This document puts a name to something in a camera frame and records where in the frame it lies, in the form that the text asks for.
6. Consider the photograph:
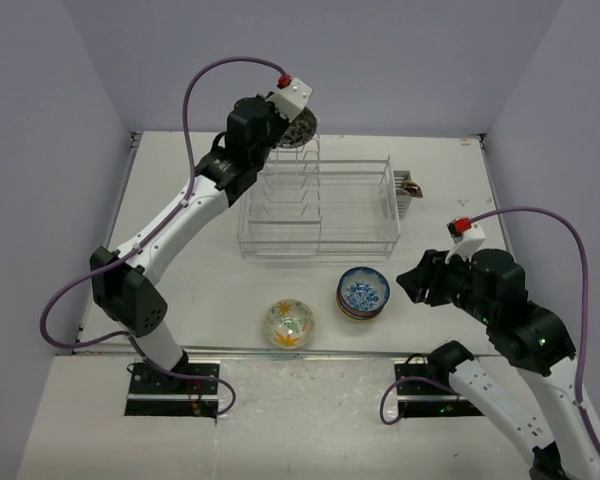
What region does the brown utensil in holder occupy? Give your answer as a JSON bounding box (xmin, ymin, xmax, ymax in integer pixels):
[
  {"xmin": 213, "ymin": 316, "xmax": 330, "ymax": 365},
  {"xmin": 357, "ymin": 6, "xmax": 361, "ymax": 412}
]
[{"xmin": 401, "ymin": 181, "xmax": 423, "ymax": 198}]

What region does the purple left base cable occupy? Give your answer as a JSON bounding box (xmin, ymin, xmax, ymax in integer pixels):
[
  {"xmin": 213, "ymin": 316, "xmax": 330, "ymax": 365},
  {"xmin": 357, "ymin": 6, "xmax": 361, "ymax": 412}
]
[{"xmin": 129, "ymin": 334, "xmax": 237, "ymax": 417}]

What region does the yellow blue patterned bowl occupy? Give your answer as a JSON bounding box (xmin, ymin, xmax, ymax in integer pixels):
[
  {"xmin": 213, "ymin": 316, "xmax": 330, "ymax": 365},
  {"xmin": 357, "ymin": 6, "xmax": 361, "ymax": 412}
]
[{"xmin": 342, "ymin": 315, "xmax": 381, "ymax": 325}]

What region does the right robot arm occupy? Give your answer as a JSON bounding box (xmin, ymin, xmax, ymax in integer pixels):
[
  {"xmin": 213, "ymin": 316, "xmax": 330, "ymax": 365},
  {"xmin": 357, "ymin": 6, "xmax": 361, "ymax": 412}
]
[{"xmin": 396, "ymin": 249, "xmax": 600, "ymax": 479}]

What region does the yellow flower leaf bowl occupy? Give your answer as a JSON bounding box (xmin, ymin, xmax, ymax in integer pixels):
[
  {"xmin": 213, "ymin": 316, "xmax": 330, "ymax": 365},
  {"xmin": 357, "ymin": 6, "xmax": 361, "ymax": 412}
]
[{"xmin": 263, "ymin": 299, "xmax": 316, "ymax": 350}]

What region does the pink patterned bowl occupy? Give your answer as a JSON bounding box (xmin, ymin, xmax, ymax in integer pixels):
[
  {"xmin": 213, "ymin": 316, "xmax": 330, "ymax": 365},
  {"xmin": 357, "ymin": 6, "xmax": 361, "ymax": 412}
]
[{"xmin": 276, "ymin": 108, "xmax": 318, "ymax": 149}]

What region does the orange floral patterned bowl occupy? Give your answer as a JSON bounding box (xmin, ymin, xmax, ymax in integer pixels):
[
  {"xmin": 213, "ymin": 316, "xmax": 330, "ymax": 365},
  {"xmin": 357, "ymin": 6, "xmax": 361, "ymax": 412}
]
[{"xmin": 336, "ymin": 296, "xmax": 384, "ymax": 315}]

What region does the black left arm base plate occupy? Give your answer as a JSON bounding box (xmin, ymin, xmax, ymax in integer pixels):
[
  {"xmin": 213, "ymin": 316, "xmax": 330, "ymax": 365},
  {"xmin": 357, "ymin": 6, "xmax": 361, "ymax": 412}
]
[{"xmin": 124, "ymin": 362, "xmax": 219, "ymax": 419}]

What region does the blue white floral bowl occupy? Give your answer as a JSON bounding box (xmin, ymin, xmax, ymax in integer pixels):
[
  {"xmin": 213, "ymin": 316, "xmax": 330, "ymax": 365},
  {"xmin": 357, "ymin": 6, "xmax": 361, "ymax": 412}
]
[{"xmin": 337, "ymin": 266, "xmax": 391, "ymax": 312}]

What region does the grey cutlery holder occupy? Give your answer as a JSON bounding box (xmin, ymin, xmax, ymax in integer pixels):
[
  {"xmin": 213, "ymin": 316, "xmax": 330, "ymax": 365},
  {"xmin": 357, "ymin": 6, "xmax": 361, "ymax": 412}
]
[{"xmin": 393, "ymin": 170, "xmax": 413, "ymax": 219}]

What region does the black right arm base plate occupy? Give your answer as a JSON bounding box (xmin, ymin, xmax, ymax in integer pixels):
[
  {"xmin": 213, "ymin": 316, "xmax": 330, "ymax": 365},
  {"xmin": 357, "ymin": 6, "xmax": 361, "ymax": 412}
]
[{"xmin": 394, "ymin": 358, "xmax": 482, "ymax": 419}]

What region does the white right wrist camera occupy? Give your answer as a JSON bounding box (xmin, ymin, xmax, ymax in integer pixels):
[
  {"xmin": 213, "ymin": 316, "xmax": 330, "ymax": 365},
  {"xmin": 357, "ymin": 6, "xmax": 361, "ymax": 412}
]
[{"xmin": 445, "ymin": 217, "xmax": 486, "ymax": 264}]

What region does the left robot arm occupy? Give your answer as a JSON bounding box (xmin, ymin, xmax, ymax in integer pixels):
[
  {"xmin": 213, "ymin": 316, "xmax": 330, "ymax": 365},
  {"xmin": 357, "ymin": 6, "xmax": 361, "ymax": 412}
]
[{"xmin": 90, "ymin": 92, "xmax": 308, "ymax": 393}]

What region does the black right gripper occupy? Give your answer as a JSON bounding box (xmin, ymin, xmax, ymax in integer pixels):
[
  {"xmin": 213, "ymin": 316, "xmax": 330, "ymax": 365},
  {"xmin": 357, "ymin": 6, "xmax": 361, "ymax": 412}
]
[{"xmin": 396, "ymin": 245, "xmax": 495, "ymax": 323}]

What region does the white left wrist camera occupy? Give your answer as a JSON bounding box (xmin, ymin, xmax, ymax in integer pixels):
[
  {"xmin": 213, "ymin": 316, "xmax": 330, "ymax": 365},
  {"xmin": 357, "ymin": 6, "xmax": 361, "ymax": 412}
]
[{"xmin": 267, "ymin": 75, "xmax": 313, "ymax": 122}]

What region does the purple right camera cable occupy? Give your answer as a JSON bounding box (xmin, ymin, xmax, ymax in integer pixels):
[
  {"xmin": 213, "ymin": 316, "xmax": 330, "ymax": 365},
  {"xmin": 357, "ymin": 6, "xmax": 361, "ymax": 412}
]
[{"xmin": 454, "ymin": 205, "xmax": 600, "ymax": 464}]

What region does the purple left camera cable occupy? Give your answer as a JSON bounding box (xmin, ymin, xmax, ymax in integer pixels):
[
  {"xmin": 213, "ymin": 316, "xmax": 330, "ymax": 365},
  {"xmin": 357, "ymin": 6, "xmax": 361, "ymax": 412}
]
[{"xmin": 39, "ymin": 57, "xmax": 294, "ymax": 349}]

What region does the purple camera cable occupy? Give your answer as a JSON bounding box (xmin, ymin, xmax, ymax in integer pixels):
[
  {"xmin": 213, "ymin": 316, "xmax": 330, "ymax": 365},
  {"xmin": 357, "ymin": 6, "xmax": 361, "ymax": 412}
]
[
  {"xmin": 39, "ymin": 57, "xmax": 294, "ymax": 349},
  {"xmin": 454, "ymin": 205, "xmax": 600, "ymax": 464}
]

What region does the white wire dish rack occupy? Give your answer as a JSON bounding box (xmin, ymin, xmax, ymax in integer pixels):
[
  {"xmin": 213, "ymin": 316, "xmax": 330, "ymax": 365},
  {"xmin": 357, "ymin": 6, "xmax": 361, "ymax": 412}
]
[{"xmin": 237, "ymin": 134, "xmax": 400, "ymax": 261}]

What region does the blue triangle patterned bowl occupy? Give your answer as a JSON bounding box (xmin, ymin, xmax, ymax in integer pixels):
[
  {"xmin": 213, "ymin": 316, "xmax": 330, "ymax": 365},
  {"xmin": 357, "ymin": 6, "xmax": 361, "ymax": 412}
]
[{"xmin": 338, "ymin": 304, "xmax": 383, "ymax": 318}]

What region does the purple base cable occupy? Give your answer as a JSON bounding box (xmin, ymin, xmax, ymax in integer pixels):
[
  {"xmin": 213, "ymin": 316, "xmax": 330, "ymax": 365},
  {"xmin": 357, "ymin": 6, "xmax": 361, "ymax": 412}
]
[
  {"xmin": 129, "ymin": 334, "xmax": 237, "ymax": 417},
  {"xmin": 378, "ymin": 375, "xmax": 456, "ymax": 426}
]

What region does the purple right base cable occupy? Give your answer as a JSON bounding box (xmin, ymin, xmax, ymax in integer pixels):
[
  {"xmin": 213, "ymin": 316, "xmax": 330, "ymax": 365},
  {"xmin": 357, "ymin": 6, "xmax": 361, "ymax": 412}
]
[{"xmin": 378, "ymin": 375, "xmax": 456, "ymax": 426}]

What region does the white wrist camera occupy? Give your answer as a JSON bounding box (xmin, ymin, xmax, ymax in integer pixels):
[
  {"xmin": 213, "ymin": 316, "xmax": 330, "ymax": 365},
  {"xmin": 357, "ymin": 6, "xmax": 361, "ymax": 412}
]
[
  {"xmin": 267, "ymin": 75, "xmax": 313, "ymax": 122},
  {"xmin": 445, "ymin": 217, "xmax": 486, "ymax": 264}
]

